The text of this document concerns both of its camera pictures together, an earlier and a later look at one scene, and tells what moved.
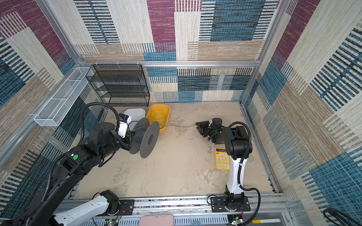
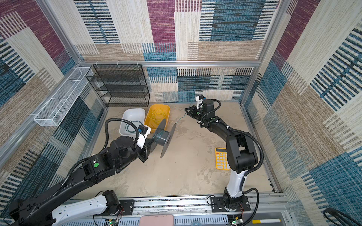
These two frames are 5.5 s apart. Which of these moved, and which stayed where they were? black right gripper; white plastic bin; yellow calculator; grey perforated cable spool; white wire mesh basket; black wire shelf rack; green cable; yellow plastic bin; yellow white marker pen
Moved: black right gripper; grey perforated cable spool; green cable
Stayed: yellow white marker pen; white plastic bin; yellow calculator; white wire mesh basket; yellow plastic bin; black wire shelf rack
